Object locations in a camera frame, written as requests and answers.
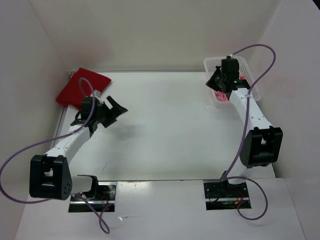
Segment light pink t-shirt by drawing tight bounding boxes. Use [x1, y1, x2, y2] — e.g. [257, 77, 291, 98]
[213, 74, 247, 102]

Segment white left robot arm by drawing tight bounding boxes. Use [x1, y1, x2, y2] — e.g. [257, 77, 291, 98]
[29, 96, 128, 200]

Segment dark red t-shirt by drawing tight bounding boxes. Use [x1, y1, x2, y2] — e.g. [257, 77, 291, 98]
[56, 68, 112, 110]

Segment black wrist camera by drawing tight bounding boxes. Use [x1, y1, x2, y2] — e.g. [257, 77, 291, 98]
[71, 90, 101, 127]
[220, 56, 240, 81]

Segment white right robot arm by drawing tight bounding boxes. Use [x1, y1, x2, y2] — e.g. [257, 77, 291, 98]
[204, 64, 283, 202]

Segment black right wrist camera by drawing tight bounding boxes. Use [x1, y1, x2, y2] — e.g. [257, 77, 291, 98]
[220, 56, 240, 81]

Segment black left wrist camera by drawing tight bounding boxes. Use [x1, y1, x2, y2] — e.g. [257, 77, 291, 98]
[71, 90, 101, 127]

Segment white plastic basket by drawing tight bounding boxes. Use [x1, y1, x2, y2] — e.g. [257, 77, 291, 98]
[203, 56, 262, 108]

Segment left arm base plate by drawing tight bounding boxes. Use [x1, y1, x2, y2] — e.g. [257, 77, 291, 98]
[68, 181, 117, 213]

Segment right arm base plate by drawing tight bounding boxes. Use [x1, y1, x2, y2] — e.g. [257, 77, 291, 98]
[203, 180, 252, 211]

